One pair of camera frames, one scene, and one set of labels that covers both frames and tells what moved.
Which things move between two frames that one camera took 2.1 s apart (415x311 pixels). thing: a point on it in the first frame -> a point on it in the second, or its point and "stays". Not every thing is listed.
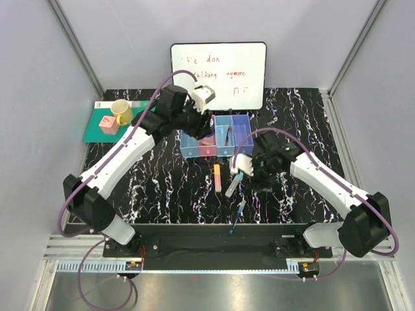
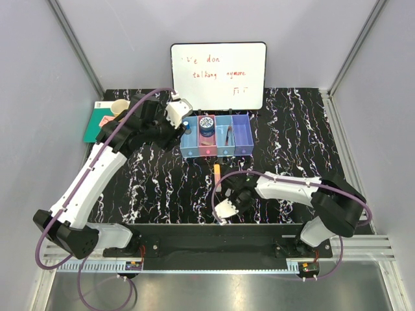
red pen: x=227 y=136 stays
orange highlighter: x=217 y=178 stays
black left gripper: x=201 y=127 -> x=173 y=137
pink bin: x=207 y=146 stays
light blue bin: x=189 y=146 stays
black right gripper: x=255 y=179 -> x=241 y=210
